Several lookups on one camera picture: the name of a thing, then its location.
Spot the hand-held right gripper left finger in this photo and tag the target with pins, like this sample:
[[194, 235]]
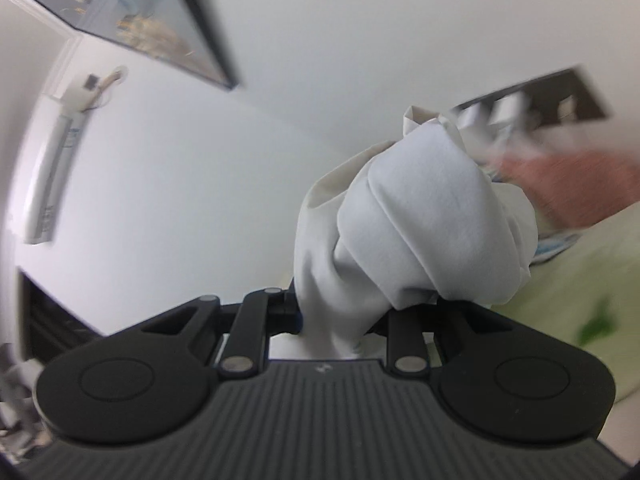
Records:
[[287, 310]]

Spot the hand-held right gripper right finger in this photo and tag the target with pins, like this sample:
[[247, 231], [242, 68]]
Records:
[[400, 330]]

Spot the white t-shirt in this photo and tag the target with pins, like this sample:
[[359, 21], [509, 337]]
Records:
[[425, 210]]

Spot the blue striped cloth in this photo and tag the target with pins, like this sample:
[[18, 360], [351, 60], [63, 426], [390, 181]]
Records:
[[555, 247]]

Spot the light green printed blanket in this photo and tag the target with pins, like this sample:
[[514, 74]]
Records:
[[575, 290]]

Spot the pink cloth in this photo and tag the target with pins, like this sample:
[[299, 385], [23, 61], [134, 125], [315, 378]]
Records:
[[575, 190]]

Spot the dark window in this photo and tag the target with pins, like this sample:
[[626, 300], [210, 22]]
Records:
[[45, 310]]

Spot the white air conditioner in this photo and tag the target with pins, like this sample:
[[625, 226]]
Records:
[[55, 170]]

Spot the dark wall shelf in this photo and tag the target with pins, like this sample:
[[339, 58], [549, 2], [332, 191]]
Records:
[[545, 92]]

